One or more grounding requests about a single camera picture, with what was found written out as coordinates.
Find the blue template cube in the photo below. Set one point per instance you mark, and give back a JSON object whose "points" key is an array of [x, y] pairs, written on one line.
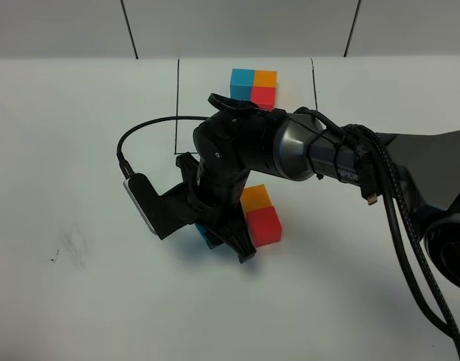
{"points": [[241, 84]]}

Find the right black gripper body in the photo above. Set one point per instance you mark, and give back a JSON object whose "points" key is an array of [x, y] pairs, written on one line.
{"points": [[221, 174]]}

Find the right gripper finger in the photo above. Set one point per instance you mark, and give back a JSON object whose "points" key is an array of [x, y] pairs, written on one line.
{"points": [[212, 240], [231, 229]]}

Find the red template cube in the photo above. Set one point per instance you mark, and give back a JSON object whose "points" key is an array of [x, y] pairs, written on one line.
{"points": [[263, 97]]}

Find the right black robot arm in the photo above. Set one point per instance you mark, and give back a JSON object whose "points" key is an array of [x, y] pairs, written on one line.
{"points": [[299, 145]]}

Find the orange template cube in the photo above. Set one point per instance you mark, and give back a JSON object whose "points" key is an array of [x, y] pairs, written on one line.
{"points": [[263, 78]]}

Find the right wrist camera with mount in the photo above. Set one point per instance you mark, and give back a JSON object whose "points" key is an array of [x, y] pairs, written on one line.
{"points": [[166, 213]]}

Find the white template sheet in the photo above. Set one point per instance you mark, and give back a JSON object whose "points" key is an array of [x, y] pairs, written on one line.
{"points": [[199, 78]]}

